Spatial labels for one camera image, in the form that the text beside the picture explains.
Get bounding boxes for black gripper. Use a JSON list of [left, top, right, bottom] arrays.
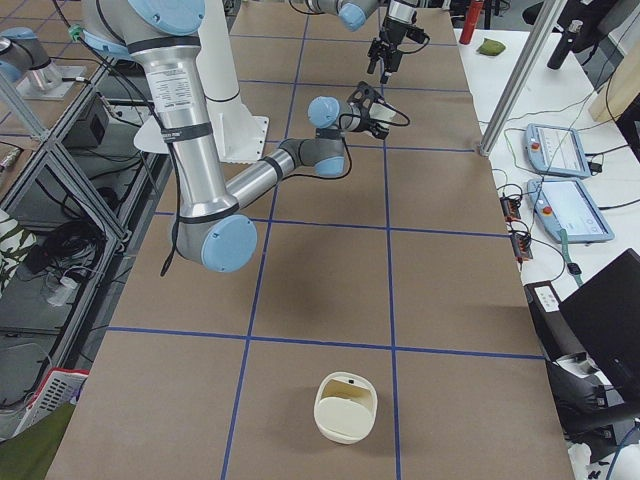
[[348, 81, 389, 139], [367, 29, 429, 84]]

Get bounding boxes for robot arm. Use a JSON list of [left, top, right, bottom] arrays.
[[288, 0, 430, 84], [82, 1, 394, 273]]

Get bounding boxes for green bean bag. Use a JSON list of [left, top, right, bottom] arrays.
[[476, 38, 506, 57]]

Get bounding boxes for red bottle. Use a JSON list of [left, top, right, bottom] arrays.
[[459, 0, 484, 45]]

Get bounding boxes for upper blue teach pendant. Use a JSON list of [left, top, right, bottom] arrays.
[[524, 123, 592, 179]]

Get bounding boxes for blue teach pendant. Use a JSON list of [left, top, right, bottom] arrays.
[[527, 178, 615, 244], [524, 123, 592, 179]]

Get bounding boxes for lower blue teach pendant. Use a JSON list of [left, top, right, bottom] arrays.
[[527, 178, 615, 244]]

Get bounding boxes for black Huawei monitor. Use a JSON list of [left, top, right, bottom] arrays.
[[560, 248, 639, 401]]

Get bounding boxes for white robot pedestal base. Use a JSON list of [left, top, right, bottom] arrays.
[[130, 1, 269, 163]]

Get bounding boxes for aluminium frame post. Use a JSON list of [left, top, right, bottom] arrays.
[[478, 0, 566, 157]]

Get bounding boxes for aluminium frame rack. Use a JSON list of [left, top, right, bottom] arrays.
[[1, 25, 166, 409]]

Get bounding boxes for cream handled basket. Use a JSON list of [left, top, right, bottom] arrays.
[[313, 371, 378, 445]]

